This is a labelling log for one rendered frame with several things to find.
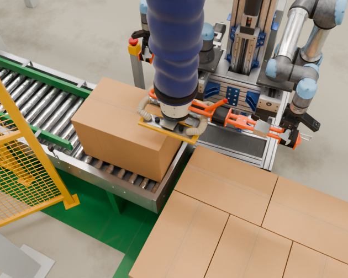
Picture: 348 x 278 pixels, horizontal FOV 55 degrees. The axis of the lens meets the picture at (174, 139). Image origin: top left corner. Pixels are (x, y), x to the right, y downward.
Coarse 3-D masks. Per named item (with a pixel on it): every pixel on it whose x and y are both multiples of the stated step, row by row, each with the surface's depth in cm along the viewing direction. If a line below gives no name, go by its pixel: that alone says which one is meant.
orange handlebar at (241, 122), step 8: (152, 88) 183; (152, 96) 180; (200, 104) 176; (200, 112) 173; (208, 112) 173; (232, 120) 169; (240, 120) 169; (248, 120) 169; (240, 128) 169; (248, 128) 167; (272, 128) 166; (272, 136) 164
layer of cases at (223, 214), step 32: (192, 160) 236; (224, 160) 236; (192, 192) 222; (224, 192) 222; (256, 192) 221; (288, 192) 221; (320, 192) 220; (160, 224) 210; (192, 224) 209; (224, 224) 209; (256, 224) 209; (288, 224) 208; (320, 224) 208; (160, 256) 199; (192, 256) 198; (224, 256) 198; (256, 256) 198; (288, 256) 198; (320, 256) 197
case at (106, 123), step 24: (96, 96) 218; (120, 96) 217; (144, 96) 217; (72, 120) 207; (96, 120) 206; (120, 120) 206; (96, 144) 219; (120, 144) 205; (144, 144) 196; (168, 144) 208; (144, 168) 218; (168, 168) 229
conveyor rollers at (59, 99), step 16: (16, 80) 283; (32, 80) 285; (16, 96) 275; (48, 96) 272; (64, 96) 274; (32, 112) 263; (48, 112) 263; (64, 112) 266; (16, 128) 255; (48, 128) 255; (48, 144) 247
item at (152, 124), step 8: (144, 120) 184; (152, 120) 184; (160, 120) 184; (152, 128) 182; (160, 128) 182; (176, 128) 181; (184, 128) 181; (176, 136) 179; (184, 136) 178; (192, 136) 178; (192, 144) 178
